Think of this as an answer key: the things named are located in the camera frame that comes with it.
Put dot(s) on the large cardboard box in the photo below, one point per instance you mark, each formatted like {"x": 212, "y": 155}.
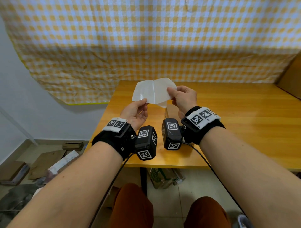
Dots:
{"x": 290, "y": 77}

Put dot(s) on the white thin sheet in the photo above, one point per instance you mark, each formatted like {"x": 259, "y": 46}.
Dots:
{"x": 150, "y": 91}

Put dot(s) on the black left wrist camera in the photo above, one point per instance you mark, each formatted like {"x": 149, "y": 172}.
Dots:
{"x": 146, "y": 143}

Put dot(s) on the white grey bag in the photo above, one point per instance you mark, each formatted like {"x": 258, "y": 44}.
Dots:
{"x": 244, "y": 222}

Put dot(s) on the person's left hand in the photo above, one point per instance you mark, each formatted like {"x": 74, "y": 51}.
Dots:
{"x": 134, "y": 114}

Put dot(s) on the small brown box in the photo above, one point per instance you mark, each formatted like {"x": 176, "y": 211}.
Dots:
{"x": 171, "y": 111}

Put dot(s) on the black table leg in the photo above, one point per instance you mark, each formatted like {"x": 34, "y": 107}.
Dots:
{"x": 143, "y": 180}

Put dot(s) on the person's right leg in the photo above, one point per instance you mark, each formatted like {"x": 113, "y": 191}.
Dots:
{"x": 207, "y": 215}

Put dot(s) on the white wall conduit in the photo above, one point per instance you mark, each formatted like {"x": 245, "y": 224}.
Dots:
{"x": 16, "y": 125}

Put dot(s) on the black wristband with markers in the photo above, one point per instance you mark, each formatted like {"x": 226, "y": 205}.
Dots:
{"x": 202, "y": 124}
{"x": 115, "y": 136}

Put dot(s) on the flat brown cardboard sheet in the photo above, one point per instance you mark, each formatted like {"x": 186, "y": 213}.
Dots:
{"x": 43, "y": 164}

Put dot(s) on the person's left forearm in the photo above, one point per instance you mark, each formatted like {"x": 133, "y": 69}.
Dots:
{"x": 70, "y": 188}

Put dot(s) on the person's left leg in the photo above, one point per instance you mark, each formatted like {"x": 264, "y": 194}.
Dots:
{"x": 132, "y": 206}

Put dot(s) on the black right wristband with markers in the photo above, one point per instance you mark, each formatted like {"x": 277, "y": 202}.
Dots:
{"x": 202, "y": 124}

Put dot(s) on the person's left thumb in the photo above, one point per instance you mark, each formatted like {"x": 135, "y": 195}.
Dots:
{"x": 141, "y": 101}

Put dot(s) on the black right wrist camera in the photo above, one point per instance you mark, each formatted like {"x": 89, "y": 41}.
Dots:
{"x": 172, "y": 133}

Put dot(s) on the person's right hand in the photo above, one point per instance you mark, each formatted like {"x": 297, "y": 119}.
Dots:
{"x": 187, "y": 99}

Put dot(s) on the person's right thumb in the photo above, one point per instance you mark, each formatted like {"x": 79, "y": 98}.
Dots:
{"x": 172, "y": 91}

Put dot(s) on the yellow white checkered cloth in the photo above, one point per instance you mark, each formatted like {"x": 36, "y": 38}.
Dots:
{"x": 150, "y": 40}

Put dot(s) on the green printed carton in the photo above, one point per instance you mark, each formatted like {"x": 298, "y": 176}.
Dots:
{"x": 162, "y": 177}

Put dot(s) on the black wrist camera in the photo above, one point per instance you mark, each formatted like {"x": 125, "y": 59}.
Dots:
{"x": 172, "y": 133}
{"x": 146, "y": 143}

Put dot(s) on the small flat cardboard box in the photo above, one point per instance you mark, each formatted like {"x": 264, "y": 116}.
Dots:
{"x": 73, "y": 146}

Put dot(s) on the person's right forearm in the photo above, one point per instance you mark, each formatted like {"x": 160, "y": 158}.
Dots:
{"x": 254, "y": 178}

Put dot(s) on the white printed board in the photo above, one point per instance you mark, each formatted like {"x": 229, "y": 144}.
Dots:
{"x": 63, "y": 162}

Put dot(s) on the grey plastic bag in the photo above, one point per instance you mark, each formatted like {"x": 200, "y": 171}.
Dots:
{"x": 16, "y": 200}

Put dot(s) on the person's leg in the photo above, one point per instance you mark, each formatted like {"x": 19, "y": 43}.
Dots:
{"x": 132, "y": 206}
{"x": 207, "y": 215}

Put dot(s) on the black left wristband with markers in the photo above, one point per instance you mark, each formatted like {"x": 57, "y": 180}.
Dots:
{"x": 115, "y": 136}

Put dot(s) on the stack of flat boxes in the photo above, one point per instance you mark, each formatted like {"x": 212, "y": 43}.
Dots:
{"x": 13, "y": 172}

